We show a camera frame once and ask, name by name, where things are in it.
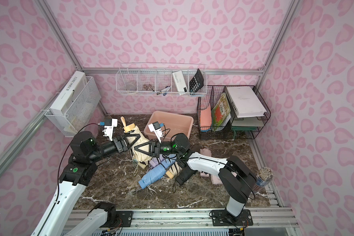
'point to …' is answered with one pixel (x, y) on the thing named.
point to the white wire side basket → (69, 125)
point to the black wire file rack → (231, 112)
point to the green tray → (246, 131)
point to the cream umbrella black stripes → (174, 170)
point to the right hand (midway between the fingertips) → (135, 153)
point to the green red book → (221, 112)
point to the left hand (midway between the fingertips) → (137, 136)
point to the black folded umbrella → (186, 173)
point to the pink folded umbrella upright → (206, 152)
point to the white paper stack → (244, 103)
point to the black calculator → (197, 82)
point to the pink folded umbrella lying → (216, 180)
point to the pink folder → (206, 118)
